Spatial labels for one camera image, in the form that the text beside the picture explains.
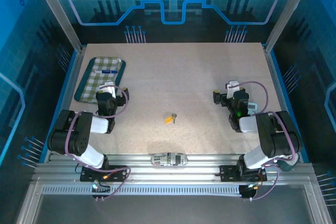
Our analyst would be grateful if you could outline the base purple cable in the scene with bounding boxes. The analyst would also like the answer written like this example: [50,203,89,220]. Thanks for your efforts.
[246,165,280,201]
[75,165,132,200]

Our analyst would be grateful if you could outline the printed label sticker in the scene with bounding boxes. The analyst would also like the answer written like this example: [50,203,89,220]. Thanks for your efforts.
[150,152,189,167]

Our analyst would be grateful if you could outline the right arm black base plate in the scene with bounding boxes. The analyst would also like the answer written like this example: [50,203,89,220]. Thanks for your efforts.
[219,165,268,183]

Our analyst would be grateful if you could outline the black connector box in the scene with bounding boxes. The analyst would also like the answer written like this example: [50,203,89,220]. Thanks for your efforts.
[91,181,111,200]
[239,184,260,201]

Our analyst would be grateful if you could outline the aluminium frame post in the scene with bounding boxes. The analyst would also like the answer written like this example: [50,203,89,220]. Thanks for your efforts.
[263,0,317,53]
[28,0,85,53]

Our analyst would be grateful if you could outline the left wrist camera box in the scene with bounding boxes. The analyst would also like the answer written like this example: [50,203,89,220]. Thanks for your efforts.
[100,82,117,99]

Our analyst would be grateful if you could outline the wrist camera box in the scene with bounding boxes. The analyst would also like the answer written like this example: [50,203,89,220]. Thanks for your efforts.
[226,80,241,98]
[100,82,117,99]

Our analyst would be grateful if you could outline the dark green tray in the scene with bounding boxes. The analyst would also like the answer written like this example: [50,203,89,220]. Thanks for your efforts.
[74,57,127,103]

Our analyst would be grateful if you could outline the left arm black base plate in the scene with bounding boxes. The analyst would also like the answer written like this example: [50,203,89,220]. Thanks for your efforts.
[80,165,129,183]

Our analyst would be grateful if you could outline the white rectangular device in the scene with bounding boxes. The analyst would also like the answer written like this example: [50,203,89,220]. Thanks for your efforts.
[247,102,259,116]

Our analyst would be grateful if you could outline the green white checkered cloth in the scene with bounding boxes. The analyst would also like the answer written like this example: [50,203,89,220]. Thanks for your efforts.
[79,57,123,103]

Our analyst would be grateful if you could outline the slotted grey cable duct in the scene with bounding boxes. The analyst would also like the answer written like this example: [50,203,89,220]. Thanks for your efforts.
[41,185,244,196]

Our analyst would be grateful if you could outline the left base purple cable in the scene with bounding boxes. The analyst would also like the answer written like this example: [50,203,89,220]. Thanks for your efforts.
[75,165,132,200]

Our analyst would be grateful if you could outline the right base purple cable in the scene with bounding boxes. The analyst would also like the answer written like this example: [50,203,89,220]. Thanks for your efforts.
[246,165,280,201]

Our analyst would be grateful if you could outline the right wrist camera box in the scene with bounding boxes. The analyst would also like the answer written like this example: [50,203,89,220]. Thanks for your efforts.
[226,80,241,98]

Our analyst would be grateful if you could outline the aluminium rail beam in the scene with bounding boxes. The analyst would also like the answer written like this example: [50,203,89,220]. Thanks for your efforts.
[33,152,314,183]

